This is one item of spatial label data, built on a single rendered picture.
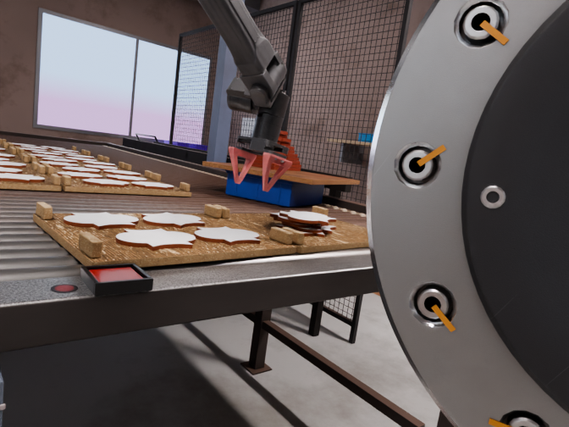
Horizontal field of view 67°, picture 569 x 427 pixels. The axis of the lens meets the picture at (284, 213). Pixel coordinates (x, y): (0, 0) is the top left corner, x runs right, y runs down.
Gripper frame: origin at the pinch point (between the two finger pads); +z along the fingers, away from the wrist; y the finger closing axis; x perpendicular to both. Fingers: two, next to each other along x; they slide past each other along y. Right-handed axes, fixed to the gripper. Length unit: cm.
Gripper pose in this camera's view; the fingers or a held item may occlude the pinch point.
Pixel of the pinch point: (251, 183)
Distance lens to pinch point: 90.8
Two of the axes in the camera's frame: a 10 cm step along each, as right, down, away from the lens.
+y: -6.7, -2.2, 7.1
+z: -2.7, 9.6, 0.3
